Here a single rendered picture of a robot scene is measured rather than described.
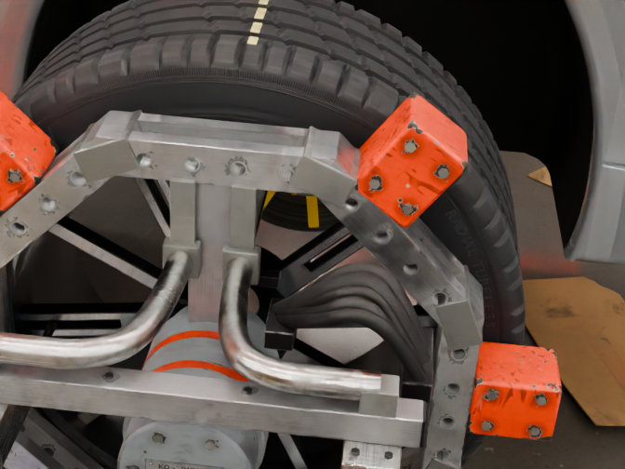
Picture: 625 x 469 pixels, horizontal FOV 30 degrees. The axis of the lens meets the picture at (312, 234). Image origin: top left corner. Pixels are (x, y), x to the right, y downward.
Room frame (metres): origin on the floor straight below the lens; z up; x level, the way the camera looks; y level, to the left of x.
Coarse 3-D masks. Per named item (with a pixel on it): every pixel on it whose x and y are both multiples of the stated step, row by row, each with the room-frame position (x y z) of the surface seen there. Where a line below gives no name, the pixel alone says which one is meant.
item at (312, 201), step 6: (270, 192) 1.55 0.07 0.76; (270, 198) 1.55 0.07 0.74; (306, 198) 1.55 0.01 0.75; (312, 198) 1.55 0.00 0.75; (264, 204) 1.55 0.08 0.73; (312, 204) 1.55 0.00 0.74; (312, 210) 1.55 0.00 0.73; (312, 216) 1.55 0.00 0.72; (312, 222) 1.55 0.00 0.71; (318, 222) 1.55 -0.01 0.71
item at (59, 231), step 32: (64, 224) 1.08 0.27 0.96; (160, 224) 1.07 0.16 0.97; (256, 224) 1.07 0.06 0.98; (32, 256) 1.13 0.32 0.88; (64, 256) 1.25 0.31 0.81; (96, 256) 1.08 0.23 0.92; (128, 256) 1.08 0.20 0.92; (288, 256) 1.08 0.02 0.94; (320, 256) 1.08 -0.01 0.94; (32, 288) 1.13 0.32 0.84; (64, 288) 1.22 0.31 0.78; (256, 288) 1.11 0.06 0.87; (288, 288) 1.06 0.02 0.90; (32, 320) 1.08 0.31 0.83; (64, 320) 1.08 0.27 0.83; (96, 320) 1.09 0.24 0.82; (128, 320) 1.07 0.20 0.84; (288, 352) 1.06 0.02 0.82; (320, 352) 1.08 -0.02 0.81; (384, 352) 1.24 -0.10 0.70; (64, 416) 1.06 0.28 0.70; (96, 416) 1.08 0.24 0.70; (96, 448) 1.06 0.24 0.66; (288, 448) 1.06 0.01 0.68; (320, 448) 1.11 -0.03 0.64
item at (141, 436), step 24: (168, 336) 0.96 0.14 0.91; (192, 336) 0.95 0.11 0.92; (216, 336) 0.95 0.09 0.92; (168, 360) 0.91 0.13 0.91; (192, 360) 0.90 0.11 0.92; (216, 360) 0.91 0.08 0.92; (144, 432) 0.82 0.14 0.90; (168, 432) 0.82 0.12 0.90; (192, 432) 0.82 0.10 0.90; (216, 432) 0.82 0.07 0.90; (240, 432) 0.84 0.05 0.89; (264, 432) 0.87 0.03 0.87; (120, 456) 0.82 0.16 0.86; (144, 456) 0.82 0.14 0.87; (168, 456) 0.82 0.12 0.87; (192, 456) 0.82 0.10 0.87; (216, 456) 0.82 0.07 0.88; (240, 456) 0.82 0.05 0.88
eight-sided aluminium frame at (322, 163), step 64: (128, 128) 0.99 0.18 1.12; (192, 128) 1.01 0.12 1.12; (256, 128) 1.01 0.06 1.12; (64, 192) 0.97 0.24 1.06; (320, 192) 0.96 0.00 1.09; (0, 256) 0.98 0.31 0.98; (384, 256) 0.95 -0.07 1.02; (448, 256) 1.00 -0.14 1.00; (0, 320) 1.02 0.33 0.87; (448, 320) 0.95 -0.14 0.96; (448, 384) 0.96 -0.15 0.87; (64, 448) 1.02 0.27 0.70; (448, 448) 0.95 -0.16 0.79
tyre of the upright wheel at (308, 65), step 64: (192, 0) 1.21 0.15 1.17; (256, 0) 1.20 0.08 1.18; (320, 0) 1.24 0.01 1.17; (64, 64) 1.12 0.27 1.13; (128, 64) 1.06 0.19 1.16; (192, 64) 1.05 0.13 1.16; (256, 64) 1.05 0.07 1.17; (320, 64) 1.07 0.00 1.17; (384, 64) 1.14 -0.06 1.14; (64, 128) 1.06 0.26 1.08; (320, 128) 1.04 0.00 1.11; (448, 192) 1.04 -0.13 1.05; (512, 256) 1.04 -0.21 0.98; (512, 320) 1.03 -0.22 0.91
